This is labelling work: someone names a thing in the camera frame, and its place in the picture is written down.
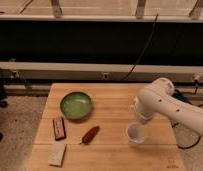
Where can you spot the white rectangular sponge block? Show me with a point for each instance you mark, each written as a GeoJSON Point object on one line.
{"type": "Point", "coordinates": [57, 154]}

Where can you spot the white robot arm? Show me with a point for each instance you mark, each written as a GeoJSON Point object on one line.
{"type": "Point", "coordinates": [157, 97]}

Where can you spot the blue box on floor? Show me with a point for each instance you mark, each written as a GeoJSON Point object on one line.
{"type": "Point", "coordinates": [180, 97]}

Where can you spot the white ceramic cup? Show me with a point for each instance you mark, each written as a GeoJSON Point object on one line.
{"type": "Point", "coordinates": [135, 134]}

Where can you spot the brown chocolate bar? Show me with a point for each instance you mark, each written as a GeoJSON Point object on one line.
{"type": "Point", "coordinates": [59, 128]}

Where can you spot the green ceramic bowl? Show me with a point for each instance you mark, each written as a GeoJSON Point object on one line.
{"type": "Point", "coordinates": [76, 105]}

